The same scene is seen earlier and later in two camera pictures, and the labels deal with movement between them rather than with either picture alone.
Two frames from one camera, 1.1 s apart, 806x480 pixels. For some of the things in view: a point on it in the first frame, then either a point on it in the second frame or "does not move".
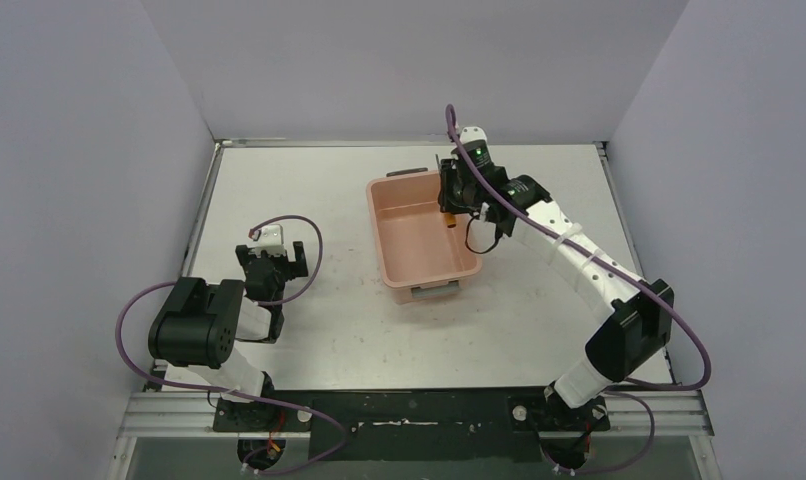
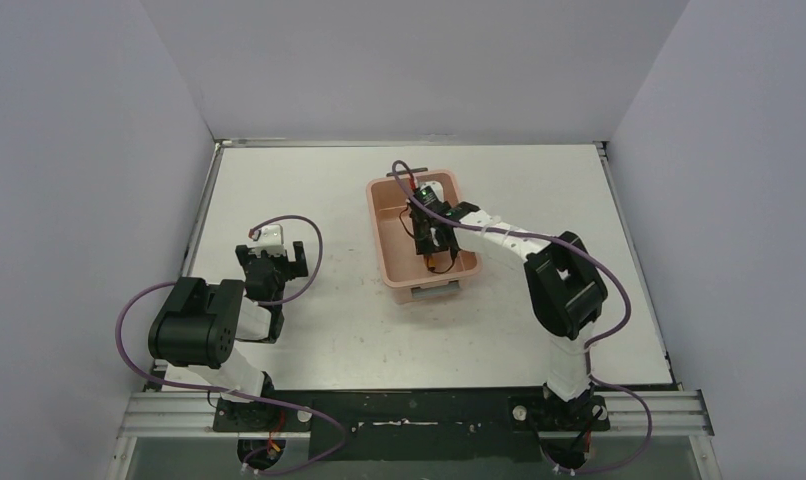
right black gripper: (450, 204) to (422, 245)
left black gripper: (270, 266) does not move
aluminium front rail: (679, 413) does not move
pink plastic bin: (421, 257) does not move
